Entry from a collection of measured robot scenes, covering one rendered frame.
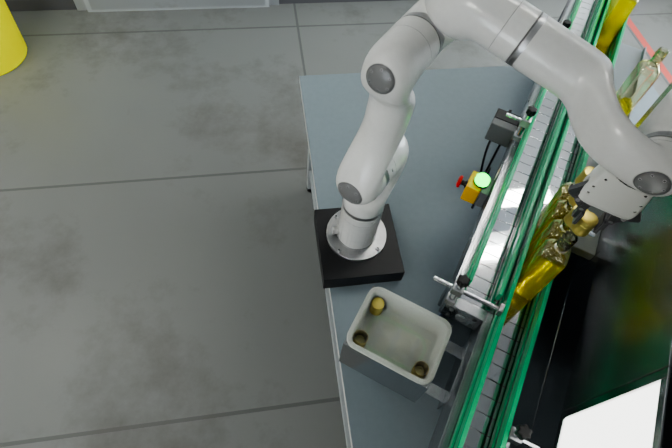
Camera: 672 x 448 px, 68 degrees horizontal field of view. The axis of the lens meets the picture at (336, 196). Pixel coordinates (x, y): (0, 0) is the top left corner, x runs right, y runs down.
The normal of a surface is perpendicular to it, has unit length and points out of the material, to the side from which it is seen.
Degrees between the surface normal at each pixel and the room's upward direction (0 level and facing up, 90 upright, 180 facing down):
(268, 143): 0
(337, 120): 0
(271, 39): 0
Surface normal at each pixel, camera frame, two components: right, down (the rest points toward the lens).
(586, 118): -0.95, 0.04
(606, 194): -0.52, 0.71
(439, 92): 0.07, -0.55
